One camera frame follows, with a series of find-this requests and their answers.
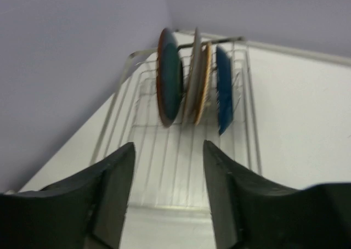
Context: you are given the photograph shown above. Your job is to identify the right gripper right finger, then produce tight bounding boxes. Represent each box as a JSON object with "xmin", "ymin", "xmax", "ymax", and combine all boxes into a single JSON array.
[{"xmin": 203, "ymin": 140, "xmax": 350, "ymax": 248}]

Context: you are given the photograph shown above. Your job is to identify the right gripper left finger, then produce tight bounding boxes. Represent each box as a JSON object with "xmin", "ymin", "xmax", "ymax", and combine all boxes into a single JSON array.
[{"xmin": 1, "ymin": 142, "xmax": 135, "ymax": 248}]

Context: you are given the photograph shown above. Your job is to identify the woven bamboo round plate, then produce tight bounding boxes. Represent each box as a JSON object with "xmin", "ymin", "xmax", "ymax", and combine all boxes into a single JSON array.
[{"xmin": 194, "ymin": 42, "xmax": 212, "ymax": 126}]

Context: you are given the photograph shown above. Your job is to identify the grey deer pattern plate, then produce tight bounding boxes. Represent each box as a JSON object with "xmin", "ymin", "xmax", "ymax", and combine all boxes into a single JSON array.
[{"xmin": 182, "ymin": 27, "xmax": 203, "ymax": 124}]

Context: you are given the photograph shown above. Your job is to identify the dark blue leaf-shaped plate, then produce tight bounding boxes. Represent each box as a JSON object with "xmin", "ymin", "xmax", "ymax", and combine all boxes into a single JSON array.
[{"xmin": 216, "ymin": 46, "xmax": 234, "ymax": 135}]

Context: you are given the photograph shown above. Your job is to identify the teal round ceramic plate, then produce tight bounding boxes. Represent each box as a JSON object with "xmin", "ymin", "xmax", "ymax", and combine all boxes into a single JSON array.
[{"xmin": 156, "ymin": 28, "xmax": 184, "ymax": 128}]

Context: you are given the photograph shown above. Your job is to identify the wire dish rack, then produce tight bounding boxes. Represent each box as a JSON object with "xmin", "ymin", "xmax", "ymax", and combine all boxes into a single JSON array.
[{"xmin": 90, "ymin": 33, "xmax": 262, "ymax": 212}]

